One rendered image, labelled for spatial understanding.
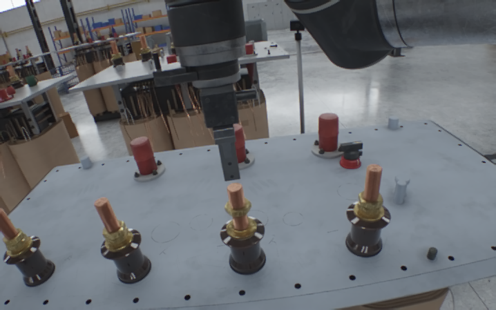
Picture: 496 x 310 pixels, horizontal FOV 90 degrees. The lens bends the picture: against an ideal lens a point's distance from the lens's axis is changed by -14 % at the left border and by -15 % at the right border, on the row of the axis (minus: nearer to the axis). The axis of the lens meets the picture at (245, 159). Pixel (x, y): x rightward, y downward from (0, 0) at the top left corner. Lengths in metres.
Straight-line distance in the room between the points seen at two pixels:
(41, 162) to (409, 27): 2.89
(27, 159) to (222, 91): 2.68
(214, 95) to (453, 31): 0.28
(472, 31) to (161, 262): 0.69
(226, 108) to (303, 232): 0.42
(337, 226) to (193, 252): 0.36
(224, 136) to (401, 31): 0.25
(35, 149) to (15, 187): 0.55
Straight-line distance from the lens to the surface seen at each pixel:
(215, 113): 0.40
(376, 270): 0.67
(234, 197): 0.53
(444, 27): 0.31
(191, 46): 0.40
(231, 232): 0.59
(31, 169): 3.02
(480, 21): 0.31
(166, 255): 0.74
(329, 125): 0.99
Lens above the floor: 1.87
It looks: 29 degrees down
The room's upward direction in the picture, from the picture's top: 8 degrees counter-clockwise
